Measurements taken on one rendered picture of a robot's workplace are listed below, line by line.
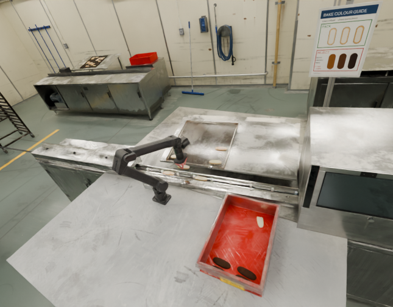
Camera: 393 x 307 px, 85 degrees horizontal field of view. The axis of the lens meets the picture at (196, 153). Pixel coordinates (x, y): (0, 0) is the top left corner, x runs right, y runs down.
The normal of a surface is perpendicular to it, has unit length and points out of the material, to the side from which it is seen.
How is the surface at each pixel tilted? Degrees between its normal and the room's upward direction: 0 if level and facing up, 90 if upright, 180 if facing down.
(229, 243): 0
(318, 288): 0
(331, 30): 90
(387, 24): 90
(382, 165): 0
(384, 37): 90
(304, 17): 90
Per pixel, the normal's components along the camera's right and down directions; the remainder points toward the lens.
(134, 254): -0.16, -0.77
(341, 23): -0.44, 0.62
